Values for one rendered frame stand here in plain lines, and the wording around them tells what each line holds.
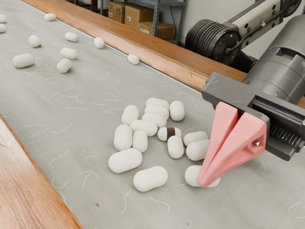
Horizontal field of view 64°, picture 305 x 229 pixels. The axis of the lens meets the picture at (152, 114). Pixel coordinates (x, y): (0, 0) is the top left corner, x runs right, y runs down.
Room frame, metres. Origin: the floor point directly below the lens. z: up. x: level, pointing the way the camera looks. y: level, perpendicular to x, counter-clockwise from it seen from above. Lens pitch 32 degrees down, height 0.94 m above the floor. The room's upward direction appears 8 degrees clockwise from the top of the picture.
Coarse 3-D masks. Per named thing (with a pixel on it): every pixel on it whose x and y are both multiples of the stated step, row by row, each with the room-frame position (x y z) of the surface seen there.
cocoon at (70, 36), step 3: (66, 33) 0.60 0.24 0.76; (69, 33) 0.60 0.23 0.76; (72, 33) 0.60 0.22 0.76; (66, 36) 0.59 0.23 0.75; (69, 36) 0.59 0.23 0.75; (72, 36) 0.59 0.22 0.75; (75, 36) 0.59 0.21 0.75; (69, 39) 0.59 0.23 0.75; (72, 39) 0.59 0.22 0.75; (75, 39) 0.59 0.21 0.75
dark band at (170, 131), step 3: (168, 129) 0.25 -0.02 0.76; (171, 129) 0.25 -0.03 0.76; (174, 129) 0.25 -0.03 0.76; (168, 132) 0.25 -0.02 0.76; (171, 132) 0.25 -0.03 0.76; (174, 132) 0.25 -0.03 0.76; (168, 135) 0.25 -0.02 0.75; (171, 135) 0.25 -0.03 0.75; (174, 135) 0.25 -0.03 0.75; (168, 138) 0.24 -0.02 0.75
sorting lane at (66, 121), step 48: (0, 0) 0.95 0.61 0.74; (0, 48) 0.49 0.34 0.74; (48, 48) 0.53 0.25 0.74; (96, 48) 0.57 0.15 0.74; (0, 96) 0.30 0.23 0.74; (48, 96) 0.32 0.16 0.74; (96, 96) 0.34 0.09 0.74; (144, 96) 0.36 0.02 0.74; (192, 96) 0.39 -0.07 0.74; (48, 144) 0.21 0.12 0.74; (96, 144) 0.23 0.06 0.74; (96, 192) 0.16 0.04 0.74; (144, 192) 0.16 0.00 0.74; (192, 192) 0.17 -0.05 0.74; (240, 192) 0.18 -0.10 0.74; (288, 192) 0.19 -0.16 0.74
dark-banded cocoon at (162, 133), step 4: (164, 128) 0.25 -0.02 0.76; (176, 128) 0.26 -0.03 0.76; (160, 132) 0.25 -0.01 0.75; (164, 132) 0.25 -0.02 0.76; (176, 132) 0.25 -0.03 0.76; (180, 132) 0.25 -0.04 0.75; (160, 136) 0.25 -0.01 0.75; (164, 136) 0.25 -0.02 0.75; (180, 136) 0.25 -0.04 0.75; (164, 140) 0.25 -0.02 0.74
